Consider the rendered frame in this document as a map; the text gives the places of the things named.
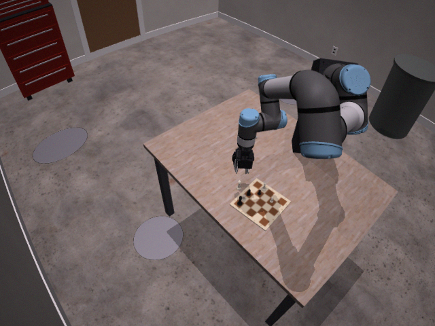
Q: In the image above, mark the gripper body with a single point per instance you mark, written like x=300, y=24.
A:
x=244, y=162

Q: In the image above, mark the chessboard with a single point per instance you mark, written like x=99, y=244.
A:
x=258, y=208

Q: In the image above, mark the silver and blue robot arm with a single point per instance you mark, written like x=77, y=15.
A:
x=321, y=131

